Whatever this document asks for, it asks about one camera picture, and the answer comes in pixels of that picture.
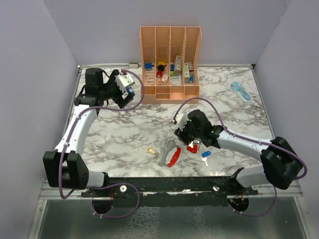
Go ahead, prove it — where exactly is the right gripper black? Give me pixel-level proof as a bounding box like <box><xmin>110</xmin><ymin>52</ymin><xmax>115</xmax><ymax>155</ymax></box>
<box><xmin>174</xmin><ymin>119</ymin><xmax>203</xmax><ymax>144</ymax></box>

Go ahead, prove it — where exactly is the blue cylinder in organizer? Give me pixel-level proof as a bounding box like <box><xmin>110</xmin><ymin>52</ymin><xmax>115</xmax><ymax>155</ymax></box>
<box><xmin>188</xmin><ymin>76</ymin><xmax>194</xmax><ymax>84</ymax></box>

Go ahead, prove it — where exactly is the blue key tag with key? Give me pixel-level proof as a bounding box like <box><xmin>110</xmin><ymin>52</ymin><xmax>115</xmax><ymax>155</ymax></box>
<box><xmin>201</xmin><ymin>151</ymin><xmax>211</xmax><ymax>167</ymax></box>

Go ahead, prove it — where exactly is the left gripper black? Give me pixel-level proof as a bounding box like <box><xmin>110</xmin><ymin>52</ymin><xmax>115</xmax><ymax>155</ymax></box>
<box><xmin>100</xmin><ymin>70</ymin><xmax>134</xmax><ymax>108</ymax></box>

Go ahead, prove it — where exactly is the purple cable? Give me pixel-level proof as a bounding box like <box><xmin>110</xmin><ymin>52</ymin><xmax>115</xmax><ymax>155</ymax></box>
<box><xmin>173</xmin><ymin>97</ymin><xmax>308</xmax><ymax>217</ymax></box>
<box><xmin>58</xmin><ymin>69</ymin><xmax>146</xmax><ymax>219</ymax></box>

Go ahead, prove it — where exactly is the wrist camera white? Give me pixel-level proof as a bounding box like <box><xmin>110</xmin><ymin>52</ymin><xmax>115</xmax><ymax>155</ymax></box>
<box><xmin>115</xmin><ymin>74</ymin><xmax>135</xmax><ymax>93</ymax></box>
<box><xmin>171</xmin><ymin>112</ymin><xmax>189</xmax><ymax>130</ymax></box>

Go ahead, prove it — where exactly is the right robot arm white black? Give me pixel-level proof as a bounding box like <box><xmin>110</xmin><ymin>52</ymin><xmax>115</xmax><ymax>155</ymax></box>
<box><xmin>172</xmin><ymin>110</ymin><xmax>303</xmax><ymax>195</ymax></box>

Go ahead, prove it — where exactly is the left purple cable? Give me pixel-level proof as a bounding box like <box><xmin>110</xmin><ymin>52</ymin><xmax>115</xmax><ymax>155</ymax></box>
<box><xmin>58</xmin><ymin>69</ymin><xmax>146</xmax><ymax>219</ymax></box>

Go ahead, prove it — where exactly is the tall grey box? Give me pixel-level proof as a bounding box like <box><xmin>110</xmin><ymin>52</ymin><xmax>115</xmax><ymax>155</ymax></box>
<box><xmin>173</xmin><ymin>55</ymin><xmax>182</xmax><ymax>76</ymax></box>

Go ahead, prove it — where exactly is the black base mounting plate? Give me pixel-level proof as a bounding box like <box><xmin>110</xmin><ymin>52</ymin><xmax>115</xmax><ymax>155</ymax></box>
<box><xmin>81</xmin><ymin>176</ymin><xmax>258</xmax><ymax>207</ymax></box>

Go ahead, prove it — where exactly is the green box in organizer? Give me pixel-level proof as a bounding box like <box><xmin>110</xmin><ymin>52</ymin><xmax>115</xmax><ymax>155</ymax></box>
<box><xmin>169</xmin><ymin>64</ymin><xmax>174</xmax><ymax>77</ymax></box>

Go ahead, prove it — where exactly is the white red box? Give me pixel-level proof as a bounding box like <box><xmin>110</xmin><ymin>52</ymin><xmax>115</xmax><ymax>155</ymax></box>
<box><xmin>184</xmin><ymin>62</ymin><xmax>194</xmax><ymax>84</ymax></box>

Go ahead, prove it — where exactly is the red key tag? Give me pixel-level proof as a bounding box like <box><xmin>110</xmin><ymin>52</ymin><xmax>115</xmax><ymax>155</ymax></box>
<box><xmin>186</xmin><ymin>144</ymin><xmax>198</xmax><ymax>154</ymax></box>

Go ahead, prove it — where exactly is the blue black stapler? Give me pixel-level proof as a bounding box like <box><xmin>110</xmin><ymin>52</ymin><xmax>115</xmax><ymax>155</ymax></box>
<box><xmin>126</xmin><ymin>87</ymin><xmax>135</xmax><ymax>96</ymax></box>

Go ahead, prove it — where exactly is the aluminium frame rail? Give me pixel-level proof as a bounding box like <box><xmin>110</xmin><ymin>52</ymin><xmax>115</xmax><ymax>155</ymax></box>
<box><xmin>38</xmin><ymin>178</ymin><xmax>304</xmax><ymax>200</ymax></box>

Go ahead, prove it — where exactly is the peach desk organizer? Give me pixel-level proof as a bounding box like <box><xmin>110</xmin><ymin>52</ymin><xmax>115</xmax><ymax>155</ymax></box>
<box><xmin>140</xmin><ymin>26</ymin><xmax>201</xmax><ymax>104</ymax></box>

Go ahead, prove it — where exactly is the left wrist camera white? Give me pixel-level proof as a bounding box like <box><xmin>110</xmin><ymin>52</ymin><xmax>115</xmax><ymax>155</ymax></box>
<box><xmin>115</xmin><ymin>74</ymin><xmax>135</xmax><ymax>93</ymax></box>

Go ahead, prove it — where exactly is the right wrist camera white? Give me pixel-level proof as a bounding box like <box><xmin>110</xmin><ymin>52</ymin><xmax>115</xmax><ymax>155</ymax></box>
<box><xmin>171</xmin><ymin>112</ymin><xmax>189</xmax><ymax>130</ymax></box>

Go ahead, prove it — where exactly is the packaged blue toothbrush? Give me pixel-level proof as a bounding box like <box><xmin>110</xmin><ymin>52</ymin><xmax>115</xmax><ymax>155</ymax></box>
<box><xmin>229</xmin><ymin>81</ymin><xmax>252</xmax><ymax>104</ymax></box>

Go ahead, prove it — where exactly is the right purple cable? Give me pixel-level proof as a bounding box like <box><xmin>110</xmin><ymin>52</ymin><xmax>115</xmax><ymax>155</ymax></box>
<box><xmin>173</xmin><ymin>97</ymin><xmax>308</xmax><ymax>217</ymax></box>

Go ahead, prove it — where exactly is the black red stamp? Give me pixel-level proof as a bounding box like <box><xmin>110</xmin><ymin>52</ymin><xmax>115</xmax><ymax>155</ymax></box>
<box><xmin>157</xmin><ymin>64</ymin><xmax>165</xmax><ymax>78</ymax></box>

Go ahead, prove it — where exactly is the white plug on rail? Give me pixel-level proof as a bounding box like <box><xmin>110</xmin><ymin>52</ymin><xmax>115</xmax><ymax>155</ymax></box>
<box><xmin>128</xmin><ymin>63</ymin><xmax>140</xmax><ymax>69</ymax></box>

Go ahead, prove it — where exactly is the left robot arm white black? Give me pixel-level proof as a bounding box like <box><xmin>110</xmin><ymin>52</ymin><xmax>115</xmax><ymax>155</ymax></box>
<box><xmin>43</xmin><ymin>68</ymin><xmax>135</xmax><ymax>197</ymax></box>

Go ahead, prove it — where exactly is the blue cube in organizer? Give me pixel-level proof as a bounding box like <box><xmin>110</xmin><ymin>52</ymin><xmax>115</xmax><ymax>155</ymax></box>
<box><xmin>145</xmin><ymin>62</ymin><xmax>154</xmax><ymax>71</ymax></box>

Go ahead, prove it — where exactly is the metal key holder red handle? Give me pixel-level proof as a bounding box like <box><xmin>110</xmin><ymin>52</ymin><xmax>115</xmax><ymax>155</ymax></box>
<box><xmin>155</xmin><ymin>137</ymin><xmax>181</xmax><ymax>168</ymax></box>

